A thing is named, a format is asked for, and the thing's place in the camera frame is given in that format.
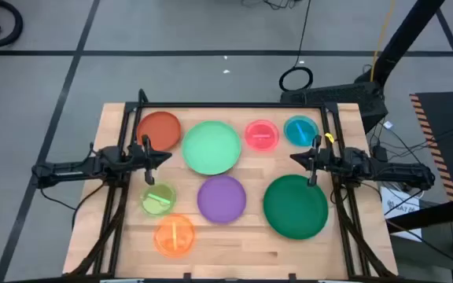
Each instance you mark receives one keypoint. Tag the white paper sign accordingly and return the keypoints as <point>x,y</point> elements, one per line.
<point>397,208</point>

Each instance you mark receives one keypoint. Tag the red opaque plastic plate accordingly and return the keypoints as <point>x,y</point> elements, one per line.
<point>163,127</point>

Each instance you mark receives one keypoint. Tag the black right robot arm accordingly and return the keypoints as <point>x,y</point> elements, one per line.
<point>399,173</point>

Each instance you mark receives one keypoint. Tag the black hazard striped platform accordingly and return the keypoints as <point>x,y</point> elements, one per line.
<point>439,118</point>

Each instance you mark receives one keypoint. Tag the yellow tape tag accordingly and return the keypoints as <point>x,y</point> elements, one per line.
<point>329,137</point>

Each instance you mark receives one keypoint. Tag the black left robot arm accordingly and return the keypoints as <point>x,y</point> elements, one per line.
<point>69,169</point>

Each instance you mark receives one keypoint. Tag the black computer case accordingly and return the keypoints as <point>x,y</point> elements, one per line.
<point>336,96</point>

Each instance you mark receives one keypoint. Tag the black power adapter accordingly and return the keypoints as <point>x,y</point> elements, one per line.
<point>380,153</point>

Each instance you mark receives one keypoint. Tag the pink transparent small plate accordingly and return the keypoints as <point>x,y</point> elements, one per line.
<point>262,141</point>

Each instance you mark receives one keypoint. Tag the purple opaque plastic plate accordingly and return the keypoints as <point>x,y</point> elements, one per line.
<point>222,199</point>

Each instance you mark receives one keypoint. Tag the light green large plate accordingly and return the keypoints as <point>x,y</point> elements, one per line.
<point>211,147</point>

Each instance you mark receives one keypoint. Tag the lime green transparent plate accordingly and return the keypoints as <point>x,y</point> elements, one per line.
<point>157,206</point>

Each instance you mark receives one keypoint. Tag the black slanted pole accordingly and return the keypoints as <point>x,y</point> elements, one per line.
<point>403,39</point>

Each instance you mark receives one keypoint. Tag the black aluminium table frame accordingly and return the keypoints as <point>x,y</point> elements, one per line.
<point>230,105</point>

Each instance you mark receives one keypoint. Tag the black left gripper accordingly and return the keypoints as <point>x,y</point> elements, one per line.
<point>148,157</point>

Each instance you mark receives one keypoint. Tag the teal transparent small plate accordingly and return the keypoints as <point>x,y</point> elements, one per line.
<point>295,135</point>

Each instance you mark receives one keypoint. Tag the orange transparent plate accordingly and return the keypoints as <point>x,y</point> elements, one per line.
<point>165,239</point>

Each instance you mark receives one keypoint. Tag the dark green large plate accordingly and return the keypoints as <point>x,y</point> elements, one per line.
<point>295,208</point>

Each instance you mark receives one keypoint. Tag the black beam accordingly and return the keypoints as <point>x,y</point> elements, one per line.
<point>431,214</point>

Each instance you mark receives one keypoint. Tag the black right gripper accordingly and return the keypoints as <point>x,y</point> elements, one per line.
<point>315,159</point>

